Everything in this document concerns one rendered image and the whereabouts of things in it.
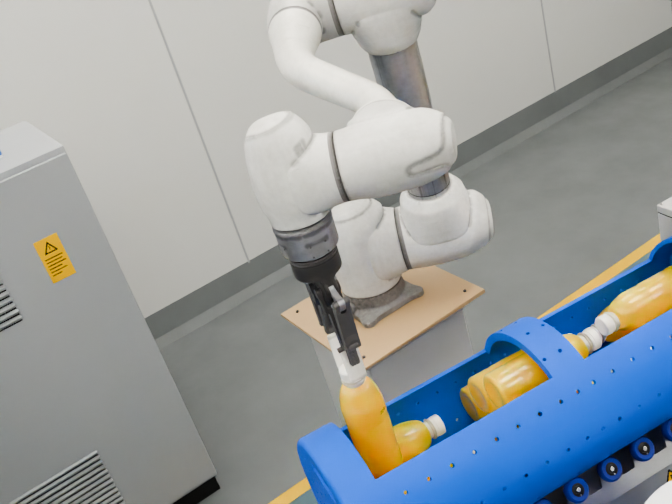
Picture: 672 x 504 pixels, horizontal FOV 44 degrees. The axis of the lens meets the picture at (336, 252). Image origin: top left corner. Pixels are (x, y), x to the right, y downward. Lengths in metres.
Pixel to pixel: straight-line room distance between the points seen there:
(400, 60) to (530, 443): 0.77
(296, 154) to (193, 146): 2.99
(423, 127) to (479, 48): 3.89
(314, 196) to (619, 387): 0.63
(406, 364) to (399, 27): 0.82
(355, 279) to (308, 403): 1.59
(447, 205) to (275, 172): 0.80
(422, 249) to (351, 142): 0.83
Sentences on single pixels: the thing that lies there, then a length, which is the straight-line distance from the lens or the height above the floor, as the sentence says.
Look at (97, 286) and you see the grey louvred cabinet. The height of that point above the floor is 1.00.
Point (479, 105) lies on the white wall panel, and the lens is 5.06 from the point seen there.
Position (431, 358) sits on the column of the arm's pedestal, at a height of 0.87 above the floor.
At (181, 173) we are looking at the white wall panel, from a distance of 4.10.
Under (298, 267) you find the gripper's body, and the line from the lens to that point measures 1.21.
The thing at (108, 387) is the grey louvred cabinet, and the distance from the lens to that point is 2.86.
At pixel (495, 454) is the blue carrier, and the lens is 1.36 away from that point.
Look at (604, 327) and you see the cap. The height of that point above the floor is 1.13.
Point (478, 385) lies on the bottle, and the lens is 1.50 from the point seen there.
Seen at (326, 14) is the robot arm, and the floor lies 1.77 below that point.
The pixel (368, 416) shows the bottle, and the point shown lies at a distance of 1.36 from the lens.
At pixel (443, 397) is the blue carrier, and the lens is 1.60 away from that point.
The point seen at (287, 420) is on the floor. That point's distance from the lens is 3.44.
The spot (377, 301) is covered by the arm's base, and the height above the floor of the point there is 1.05.
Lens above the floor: 2.11
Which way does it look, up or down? 28 degrees down
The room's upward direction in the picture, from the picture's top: 18 degrees counter-clockwise
